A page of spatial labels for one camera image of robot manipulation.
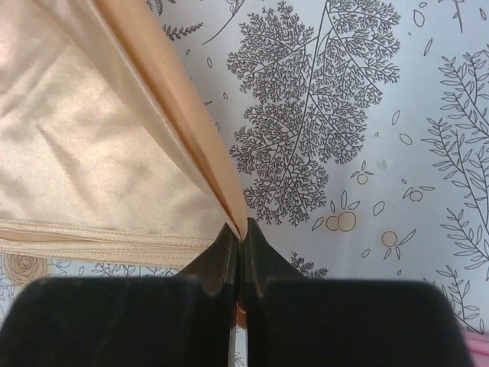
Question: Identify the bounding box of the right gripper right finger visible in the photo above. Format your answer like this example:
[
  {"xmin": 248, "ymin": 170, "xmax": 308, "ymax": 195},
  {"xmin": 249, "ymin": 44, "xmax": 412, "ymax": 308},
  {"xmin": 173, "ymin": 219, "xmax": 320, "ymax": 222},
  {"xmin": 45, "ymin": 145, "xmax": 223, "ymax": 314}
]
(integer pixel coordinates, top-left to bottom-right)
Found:
[{"xmin": 241, "ymin": 219, "xmax": 473, "ymax": 366}]

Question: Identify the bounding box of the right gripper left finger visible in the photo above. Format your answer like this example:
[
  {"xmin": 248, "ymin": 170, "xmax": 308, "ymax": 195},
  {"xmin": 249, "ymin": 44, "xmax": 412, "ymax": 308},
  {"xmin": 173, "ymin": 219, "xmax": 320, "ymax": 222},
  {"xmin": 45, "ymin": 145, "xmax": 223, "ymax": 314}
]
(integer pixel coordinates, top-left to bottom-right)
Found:
[{"xmin": 1, "ymin": 226, "xmax": 239, "ymax": 366}]

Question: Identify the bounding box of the orange satin napkin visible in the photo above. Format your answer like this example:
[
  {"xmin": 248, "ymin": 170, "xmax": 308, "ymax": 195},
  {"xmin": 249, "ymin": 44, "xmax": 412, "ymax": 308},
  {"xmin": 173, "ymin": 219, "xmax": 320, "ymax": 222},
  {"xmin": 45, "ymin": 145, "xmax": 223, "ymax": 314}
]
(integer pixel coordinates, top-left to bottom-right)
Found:
[{"xmin": 0, "ymin": 0, "xmax": 249, "ymax": 330}]

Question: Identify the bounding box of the pink floral placemat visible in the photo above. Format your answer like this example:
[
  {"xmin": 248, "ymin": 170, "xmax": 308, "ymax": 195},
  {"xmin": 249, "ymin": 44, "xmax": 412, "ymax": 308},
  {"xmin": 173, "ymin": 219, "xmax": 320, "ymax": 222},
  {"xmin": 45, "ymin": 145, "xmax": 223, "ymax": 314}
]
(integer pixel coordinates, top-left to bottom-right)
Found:
[{"xmin": 463, "ymin": 332, "xmax": 489, "ymax": 367}]

